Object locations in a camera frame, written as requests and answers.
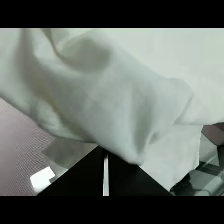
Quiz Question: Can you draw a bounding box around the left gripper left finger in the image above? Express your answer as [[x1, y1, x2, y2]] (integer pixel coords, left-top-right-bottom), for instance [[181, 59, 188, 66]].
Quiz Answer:
[[37, 145, 105, 197]]

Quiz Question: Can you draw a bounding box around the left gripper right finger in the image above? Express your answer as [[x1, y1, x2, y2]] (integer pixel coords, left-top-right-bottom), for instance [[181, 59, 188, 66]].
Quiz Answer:
[[108, 150, 172, 197]]

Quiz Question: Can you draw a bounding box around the white shirt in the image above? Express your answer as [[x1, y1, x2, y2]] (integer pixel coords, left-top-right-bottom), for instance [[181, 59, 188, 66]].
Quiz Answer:
[[0, 27, 224, 192]]

